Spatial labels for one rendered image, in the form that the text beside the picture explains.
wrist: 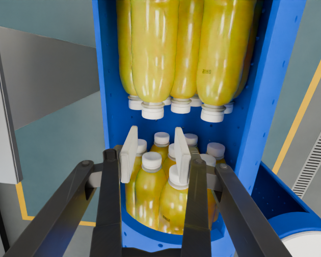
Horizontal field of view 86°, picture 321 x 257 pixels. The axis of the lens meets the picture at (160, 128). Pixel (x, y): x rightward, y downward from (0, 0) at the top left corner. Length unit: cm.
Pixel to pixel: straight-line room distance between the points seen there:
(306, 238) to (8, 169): 88
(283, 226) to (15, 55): 99
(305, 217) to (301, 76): 123
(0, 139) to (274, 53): 57
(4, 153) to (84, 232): 196
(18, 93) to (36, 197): 170
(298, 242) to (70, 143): 163
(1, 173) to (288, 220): 87
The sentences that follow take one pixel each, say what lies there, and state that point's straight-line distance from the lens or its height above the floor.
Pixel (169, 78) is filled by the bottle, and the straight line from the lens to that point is 27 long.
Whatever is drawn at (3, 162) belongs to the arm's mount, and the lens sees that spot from 60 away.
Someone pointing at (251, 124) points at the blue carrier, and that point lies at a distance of 22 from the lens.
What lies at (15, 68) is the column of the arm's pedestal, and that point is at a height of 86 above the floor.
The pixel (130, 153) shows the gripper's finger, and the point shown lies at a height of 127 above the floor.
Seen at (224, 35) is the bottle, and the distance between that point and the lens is 27.
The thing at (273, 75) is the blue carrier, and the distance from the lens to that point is 23.
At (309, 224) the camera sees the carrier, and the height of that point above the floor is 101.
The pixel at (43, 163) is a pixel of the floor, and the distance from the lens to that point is 200.
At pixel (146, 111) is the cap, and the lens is 29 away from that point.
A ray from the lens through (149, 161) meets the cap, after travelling 33.
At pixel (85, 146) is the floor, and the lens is 171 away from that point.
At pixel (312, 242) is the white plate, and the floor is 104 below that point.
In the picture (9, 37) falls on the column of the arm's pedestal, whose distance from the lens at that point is 69.
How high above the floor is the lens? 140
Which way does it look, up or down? 69 degrees down
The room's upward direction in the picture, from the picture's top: 179 degrees clockwise
